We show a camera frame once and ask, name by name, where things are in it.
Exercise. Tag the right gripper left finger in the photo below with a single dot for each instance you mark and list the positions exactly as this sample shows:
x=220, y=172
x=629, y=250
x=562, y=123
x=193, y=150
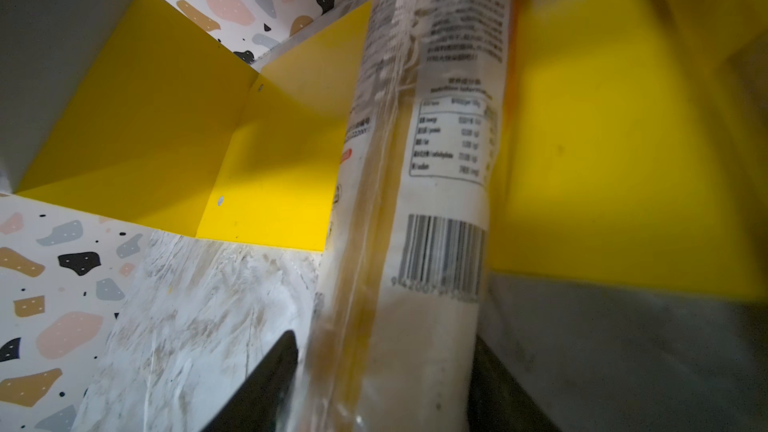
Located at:
x=259, y=403

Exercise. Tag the yellow shelf pink blue boards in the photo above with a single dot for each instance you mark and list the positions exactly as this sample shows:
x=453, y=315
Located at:
x=633, y=150

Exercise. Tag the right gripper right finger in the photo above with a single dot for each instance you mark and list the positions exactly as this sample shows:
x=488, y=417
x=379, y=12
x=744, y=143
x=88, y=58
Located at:
x=496, y=401

